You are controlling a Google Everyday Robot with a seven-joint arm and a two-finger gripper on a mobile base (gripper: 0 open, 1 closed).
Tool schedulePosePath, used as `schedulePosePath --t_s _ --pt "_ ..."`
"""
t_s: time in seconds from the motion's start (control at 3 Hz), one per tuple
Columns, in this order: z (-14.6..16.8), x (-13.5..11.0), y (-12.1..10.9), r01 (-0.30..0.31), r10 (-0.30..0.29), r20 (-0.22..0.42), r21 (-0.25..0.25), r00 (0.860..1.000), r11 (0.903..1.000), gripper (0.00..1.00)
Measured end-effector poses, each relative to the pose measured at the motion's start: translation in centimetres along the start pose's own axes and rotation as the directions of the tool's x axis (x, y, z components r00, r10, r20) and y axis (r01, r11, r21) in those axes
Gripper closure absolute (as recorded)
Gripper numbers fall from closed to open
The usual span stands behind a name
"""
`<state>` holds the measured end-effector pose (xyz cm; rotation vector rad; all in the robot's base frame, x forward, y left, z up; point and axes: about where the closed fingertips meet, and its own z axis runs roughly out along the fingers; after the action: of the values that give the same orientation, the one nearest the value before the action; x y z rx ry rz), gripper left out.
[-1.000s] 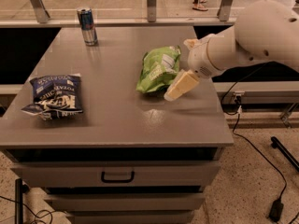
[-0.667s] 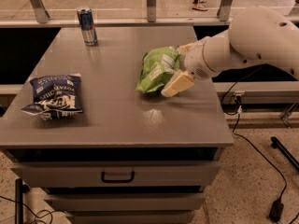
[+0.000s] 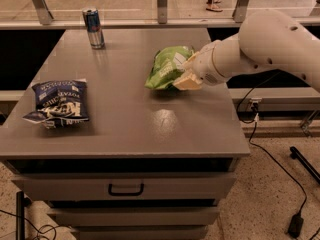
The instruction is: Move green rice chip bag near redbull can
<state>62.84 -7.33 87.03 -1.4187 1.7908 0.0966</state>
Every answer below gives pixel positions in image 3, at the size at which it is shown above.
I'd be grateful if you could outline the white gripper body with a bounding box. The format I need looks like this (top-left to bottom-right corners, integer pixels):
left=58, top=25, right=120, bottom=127
left=192, top=39, right=234, bottom=85

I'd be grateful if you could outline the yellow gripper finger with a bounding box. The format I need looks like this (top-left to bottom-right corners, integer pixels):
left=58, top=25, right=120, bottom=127
left=182, top=52, right=200, bottom=71
left=173, top=70, right=202, bottom=90

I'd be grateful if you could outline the green rice chip bag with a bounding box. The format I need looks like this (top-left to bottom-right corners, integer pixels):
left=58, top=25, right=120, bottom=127
left=144, top=46, right=194, bottom=90

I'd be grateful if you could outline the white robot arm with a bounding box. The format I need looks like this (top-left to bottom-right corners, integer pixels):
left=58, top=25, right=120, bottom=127
left=173, top=10, right=320, bottom=91

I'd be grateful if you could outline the redbull can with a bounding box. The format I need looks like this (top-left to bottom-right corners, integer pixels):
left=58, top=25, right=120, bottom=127
left=82, top=7, right=105, bottom=49

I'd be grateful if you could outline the blue potato chip bag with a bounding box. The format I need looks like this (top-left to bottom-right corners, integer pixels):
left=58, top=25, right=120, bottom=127
left=23, top=79, right=89, bottom=129

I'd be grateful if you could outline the grey drawer cabinet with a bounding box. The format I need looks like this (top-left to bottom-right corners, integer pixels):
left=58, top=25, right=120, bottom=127
left=0, top=29, right=249, bottom=240

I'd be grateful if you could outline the black stand leg right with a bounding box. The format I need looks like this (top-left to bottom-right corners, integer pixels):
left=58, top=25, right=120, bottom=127
left=290, top=146, right=320, bottom=184

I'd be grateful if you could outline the black stand leg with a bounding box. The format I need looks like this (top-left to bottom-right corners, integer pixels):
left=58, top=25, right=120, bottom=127
left=16, top=191, right=25, bottom=240
left=290, top=146, right=320, bottom=184

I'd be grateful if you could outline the metal window railing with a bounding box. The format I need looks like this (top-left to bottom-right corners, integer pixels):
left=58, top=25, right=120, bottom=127
left=0, top=0, right=320, bottom=31

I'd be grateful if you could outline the black power adapter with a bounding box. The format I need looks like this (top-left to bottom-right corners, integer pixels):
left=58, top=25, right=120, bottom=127
left=288, top=212, right=304, bottom=238

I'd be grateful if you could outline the black stand leg left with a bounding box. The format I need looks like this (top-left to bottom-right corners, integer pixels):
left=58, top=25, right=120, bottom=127
left=16, top=191, right=25, bottom=240

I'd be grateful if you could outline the wall power outlet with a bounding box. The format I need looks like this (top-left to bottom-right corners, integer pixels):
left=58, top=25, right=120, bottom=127
left=249, top=97, right=262, bottom=112

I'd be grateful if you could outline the black power cable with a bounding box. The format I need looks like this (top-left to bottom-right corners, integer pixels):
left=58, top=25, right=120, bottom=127
left=235, top=71, right=308, bottom=215

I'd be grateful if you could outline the black drawer handle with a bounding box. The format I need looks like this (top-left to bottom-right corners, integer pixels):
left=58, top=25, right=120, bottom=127
left=107, top=183, right=144, bottom=197

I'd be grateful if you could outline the black cable on floor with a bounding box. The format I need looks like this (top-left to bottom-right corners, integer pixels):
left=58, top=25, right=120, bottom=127
left=0, top=208, right=73, bottom=240

